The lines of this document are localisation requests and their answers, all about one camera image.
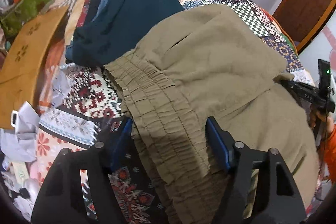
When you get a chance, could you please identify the khaki olive pants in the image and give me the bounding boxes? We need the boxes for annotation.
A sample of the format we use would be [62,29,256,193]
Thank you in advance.
[106,4,319,223]

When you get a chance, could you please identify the orange right sleeve forearm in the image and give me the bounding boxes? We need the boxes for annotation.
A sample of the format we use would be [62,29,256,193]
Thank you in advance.
[321,125,336,184]

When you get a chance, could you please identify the right hand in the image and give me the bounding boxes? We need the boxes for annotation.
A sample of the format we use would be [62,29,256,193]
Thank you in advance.
[309,105,335,141]

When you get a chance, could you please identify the white crumpled paper pile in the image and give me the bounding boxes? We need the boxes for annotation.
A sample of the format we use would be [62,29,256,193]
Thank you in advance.
[1,102,40,221]

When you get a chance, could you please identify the brown wooden door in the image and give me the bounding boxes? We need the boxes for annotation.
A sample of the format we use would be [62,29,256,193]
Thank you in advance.
[273,0,335,52]

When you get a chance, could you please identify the patchwork patterned bedspread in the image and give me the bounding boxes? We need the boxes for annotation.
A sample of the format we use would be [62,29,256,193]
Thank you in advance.
[36,0,302,223]

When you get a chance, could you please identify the wooden carved headboard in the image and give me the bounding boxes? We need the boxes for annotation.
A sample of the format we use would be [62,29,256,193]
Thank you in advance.
[1,6,69,129]

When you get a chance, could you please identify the blue denim garment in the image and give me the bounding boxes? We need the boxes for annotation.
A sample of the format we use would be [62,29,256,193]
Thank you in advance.
[64,0,108,62]

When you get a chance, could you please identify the dark navy folded garment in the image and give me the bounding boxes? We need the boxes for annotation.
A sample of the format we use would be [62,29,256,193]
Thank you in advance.
[65,0,184,67]

